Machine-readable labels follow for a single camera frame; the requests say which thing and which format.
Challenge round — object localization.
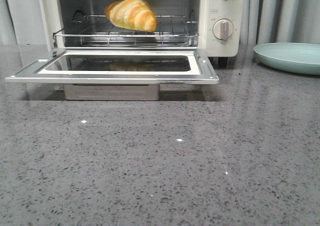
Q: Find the oven glass door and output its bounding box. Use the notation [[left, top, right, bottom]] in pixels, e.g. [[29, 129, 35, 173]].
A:
[[6, 47, 219, 101]]

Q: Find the cream Toshiba toaster oven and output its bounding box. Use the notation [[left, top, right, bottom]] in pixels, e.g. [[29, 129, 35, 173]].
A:
[[39, 0, 244, 67]]

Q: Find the lower oven knob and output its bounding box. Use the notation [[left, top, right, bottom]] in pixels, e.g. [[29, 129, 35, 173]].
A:
[[212, 18, 234, 41]]

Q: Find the grey curtain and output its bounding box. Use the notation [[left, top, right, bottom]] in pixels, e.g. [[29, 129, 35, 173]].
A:
[[240, 0, 320, 45]]

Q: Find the golden croissant bread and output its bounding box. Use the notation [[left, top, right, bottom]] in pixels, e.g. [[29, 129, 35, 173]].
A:
[[104, 0, 157, 32]]

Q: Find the metal wire oven rack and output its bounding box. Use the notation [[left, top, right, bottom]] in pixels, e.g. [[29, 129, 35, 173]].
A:
[[52, 15, 199, 48]]

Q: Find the light green plate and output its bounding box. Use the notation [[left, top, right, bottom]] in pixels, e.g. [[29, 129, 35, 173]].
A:
[[253, 42, 320, 76]]

